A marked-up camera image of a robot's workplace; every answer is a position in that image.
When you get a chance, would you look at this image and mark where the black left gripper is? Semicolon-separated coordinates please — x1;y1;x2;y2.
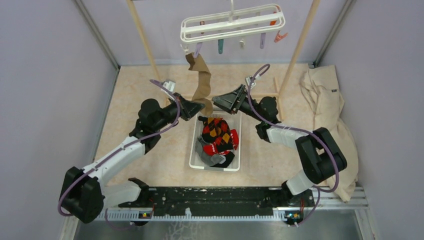
153;92;206;131

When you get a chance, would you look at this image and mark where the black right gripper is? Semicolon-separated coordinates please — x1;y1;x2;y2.
212;84;264;123

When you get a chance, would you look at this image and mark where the tan brown sock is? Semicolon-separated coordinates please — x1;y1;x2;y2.
185;52;213;116

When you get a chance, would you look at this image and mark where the argyle red yellow sock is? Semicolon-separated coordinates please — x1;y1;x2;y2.
197;116;234;156

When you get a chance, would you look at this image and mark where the red white patterned sock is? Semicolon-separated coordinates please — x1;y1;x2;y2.
201;129;240;156

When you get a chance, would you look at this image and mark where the black blue sock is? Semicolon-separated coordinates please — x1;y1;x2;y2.
215;151;235;168

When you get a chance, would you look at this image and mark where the grey sock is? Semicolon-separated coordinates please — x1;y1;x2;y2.
195;136;227;168

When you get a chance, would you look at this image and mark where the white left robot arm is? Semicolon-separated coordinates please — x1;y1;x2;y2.
57;93;206;224

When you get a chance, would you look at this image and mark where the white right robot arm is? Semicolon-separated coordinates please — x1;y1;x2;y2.
212;84;348;206

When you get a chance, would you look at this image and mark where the white plastic basket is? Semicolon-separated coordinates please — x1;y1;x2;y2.
188;108;242;172

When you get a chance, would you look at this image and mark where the white plastic clothespin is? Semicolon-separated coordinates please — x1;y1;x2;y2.
239;38;245;50

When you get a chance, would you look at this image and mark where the white end clothespin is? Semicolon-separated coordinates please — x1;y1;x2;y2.
180;44;191;56

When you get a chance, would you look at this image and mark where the teal plastic clothespin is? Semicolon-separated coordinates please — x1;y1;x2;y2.
218;39;224;55

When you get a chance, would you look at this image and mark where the purple plastic clothespin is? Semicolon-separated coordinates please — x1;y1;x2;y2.
193;42;203;59
259;32;266;50

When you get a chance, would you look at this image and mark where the pink plastic clothespin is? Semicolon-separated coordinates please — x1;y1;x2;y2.
273;30;289;43

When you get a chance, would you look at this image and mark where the beige cloth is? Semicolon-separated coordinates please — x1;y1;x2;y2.
300;65;359;203

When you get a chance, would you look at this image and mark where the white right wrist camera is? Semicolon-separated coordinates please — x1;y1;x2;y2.
245;76;257;90

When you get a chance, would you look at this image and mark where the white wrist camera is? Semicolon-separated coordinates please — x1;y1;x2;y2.
245;76;257;90
161;79;176;94

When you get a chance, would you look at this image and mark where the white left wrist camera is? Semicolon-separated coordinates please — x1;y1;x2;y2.
161;79;176;94

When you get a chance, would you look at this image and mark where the wooden rack frame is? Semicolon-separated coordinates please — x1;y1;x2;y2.
125;0;322;122

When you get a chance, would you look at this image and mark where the white clip hanger frame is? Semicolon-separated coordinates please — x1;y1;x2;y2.
179;1;286;44

